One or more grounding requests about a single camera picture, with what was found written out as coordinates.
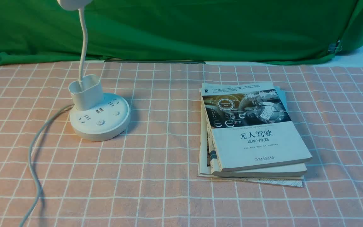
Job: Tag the white desk lamp with sockets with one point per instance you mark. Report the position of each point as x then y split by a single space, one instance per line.
96 115

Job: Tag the middle book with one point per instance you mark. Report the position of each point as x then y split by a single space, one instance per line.
282 172

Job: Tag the top book white cover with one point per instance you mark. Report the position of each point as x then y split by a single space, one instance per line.
257 138

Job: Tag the pink checkered tablecloth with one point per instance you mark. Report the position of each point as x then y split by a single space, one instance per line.
147 177

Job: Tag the bottom thin booklet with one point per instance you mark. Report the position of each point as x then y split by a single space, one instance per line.
204 167

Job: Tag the metal binder clip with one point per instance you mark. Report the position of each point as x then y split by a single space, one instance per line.
335 47

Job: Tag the green backdrop cloth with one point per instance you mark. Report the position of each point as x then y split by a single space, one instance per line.
280 32

